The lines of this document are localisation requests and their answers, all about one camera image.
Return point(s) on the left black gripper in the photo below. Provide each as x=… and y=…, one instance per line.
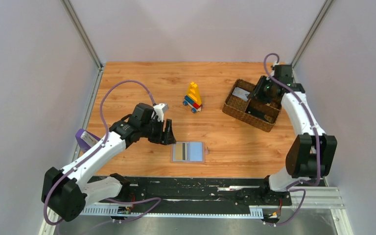
x=161, y=130

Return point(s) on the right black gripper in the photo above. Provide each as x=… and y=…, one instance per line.
x=256, y=97

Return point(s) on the beige card with stripe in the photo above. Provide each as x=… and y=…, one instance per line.
x=180, y=152

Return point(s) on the pink card holder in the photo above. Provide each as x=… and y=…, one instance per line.
x=197, y=151

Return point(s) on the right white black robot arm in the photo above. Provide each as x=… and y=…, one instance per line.
x=312, y=152

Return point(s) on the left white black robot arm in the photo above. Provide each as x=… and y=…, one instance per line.
x=68, y=191

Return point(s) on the black card in basket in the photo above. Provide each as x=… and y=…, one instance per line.
x=256, y=113

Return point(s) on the white card in basket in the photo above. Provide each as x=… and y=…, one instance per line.
x=241, y=93

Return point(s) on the purple box with card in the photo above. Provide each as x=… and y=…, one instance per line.
x=86, y=140

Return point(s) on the woven brown divided basket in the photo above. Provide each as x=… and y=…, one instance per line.
x=236, y=107

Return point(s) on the colourful toy block car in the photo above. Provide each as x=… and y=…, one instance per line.
x=193, y=98

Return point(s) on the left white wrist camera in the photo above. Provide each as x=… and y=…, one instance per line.
x=159, y=112

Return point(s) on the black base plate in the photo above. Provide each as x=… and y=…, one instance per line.
x=203, y=195

